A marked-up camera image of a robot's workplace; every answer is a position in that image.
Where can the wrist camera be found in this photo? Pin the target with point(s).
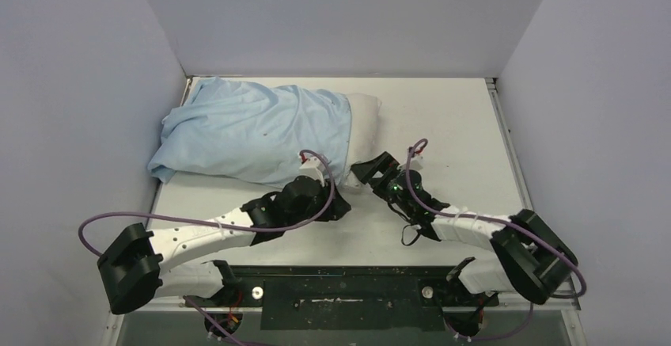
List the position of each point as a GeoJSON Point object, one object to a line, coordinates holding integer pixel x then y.
{"type": "Point", "coordinates": [312, 167]}
{"type": "Point", "coordinates": [414, 160]}

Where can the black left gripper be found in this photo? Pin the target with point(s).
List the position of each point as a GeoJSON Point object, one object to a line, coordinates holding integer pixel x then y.
{"type": "Point", "coordinates": [338, 206]}

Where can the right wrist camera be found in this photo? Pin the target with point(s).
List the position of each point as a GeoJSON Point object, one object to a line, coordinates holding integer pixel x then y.
{"type": "Point", "coordinates": [414, 160]}

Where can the white pillow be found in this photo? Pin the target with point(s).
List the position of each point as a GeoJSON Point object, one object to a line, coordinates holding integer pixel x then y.
{"type": "Point", "coordinates": [363, 133]}

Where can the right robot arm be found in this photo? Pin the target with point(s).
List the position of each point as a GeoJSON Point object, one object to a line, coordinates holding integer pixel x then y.
{"type": "Point", "coordinates": [529, 258]}

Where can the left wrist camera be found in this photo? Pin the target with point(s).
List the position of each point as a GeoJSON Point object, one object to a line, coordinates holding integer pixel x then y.
{"type": "Point", "coordinates": [312, 167]}

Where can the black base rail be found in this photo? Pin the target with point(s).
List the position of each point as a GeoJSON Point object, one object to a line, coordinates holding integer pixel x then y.
{"type": "Point", "coordinates": [348, 298]}

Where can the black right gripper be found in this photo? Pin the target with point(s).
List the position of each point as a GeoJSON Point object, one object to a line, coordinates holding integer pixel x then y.
{"type": "Point", "coordinates": [380, 174]}

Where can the light blue pillowcase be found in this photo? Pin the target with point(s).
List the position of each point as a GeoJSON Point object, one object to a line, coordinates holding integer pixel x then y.
{"type": "Point", "coordinates": [251, 132]}

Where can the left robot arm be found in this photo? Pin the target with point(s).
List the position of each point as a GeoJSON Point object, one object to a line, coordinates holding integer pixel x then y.
{"type": "Point", "coordinates": [142, 264]}

